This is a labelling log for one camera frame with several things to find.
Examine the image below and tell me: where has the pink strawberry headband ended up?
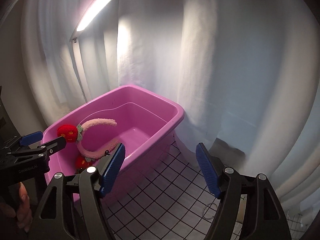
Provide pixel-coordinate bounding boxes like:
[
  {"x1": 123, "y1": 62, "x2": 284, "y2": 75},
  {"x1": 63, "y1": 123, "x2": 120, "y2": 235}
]
[{"x1": 57, "y1": 118, "x2": 119, "y2": 173}]

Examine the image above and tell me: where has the left hand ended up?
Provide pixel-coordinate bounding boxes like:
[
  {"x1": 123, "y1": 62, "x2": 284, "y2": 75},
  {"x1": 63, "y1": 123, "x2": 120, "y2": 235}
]
[{"x1": 1, "y1": 182, "x2": 33, "y2": 232}]

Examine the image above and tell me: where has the small silver bangle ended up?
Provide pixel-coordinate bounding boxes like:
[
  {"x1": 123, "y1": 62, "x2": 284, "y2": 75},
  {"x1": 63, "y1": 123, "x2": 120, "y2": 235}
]
[{"x1": 202, "y1": 202, "x2": 218, "y2": 220}]

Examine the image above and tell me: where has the white black grid cloth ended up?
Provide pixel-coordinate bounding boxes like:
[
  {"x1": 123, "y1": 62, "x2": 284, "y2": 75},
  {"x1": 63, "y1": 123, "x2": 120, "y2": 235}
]
[{"x1": 100, "y1": 139, "x2": 308, "y2": 240}]

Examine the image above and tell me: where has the pink plastic tub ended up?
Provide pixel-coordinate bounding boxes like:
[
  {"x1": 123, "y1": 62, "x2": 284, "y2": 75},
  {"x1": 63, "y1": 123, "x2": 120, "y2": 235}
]
[{"x1": 40, "y1": 84, "x2": 186, "y2": 205}]

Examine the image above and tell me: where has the white curtain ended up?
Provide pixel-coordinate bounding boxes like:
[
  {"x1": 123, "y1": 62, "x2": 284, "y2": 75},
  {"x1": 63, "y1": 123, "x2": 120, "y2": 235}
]
[{"x1": 22, "y1": 0, "x2": 319, "y2": 216}]

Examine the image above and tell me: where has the lit desk lamp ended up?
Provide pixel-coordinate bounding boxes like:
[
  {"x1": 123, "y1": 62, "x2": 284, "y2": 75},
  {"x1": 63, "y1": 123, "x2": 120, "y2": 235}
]
[{"x1": 69, "y1": 0, "x2": 119, "y2": 102}]

